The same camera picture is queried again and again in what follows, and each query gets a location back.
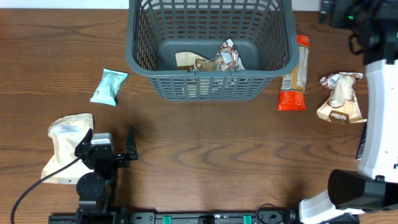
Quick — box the kleenex tissue multipack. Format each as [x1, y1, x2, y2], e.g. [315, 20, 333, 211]
[356, 125, 367, 161]

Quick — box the grey plastic basket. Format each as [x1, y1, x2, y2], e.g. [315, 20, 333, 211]
[125, 0, 299, 101]

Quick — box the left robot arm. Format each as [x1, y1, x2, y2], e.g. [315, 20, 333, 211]
[75, 128, 138, 223]

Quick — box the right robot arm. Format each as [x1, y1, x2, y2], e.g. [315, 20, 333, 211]
[297, 0, 397, 223]

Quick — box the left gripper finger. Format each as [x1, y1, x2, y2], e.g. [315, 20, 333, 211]
[75, 128, 93, 157]
[126, 126, 138, 161]

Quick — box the teal snack packet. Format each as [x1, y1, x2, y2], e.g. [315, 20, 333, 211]
[90, 68, 128, 106]

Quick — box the cookie pouch brown white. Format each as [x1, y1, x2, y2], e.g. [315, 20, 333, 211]
[175, 39, 245, 72]

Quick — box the beige pouch white label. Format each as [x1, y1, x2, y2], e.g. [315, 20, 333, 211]
[41, 113, 94, 184]

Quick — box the brown white snack pouch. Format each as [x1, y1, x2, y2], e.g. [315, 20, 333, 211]
[317, 72, 367, 124]

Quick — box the orange cracker sleeve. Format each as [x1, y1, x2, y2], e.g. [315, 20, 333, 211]
[277, 35, 310, 111]

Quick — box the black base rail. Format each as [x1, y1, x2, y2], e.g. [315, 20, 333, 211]
[48, 210, 300, 224]

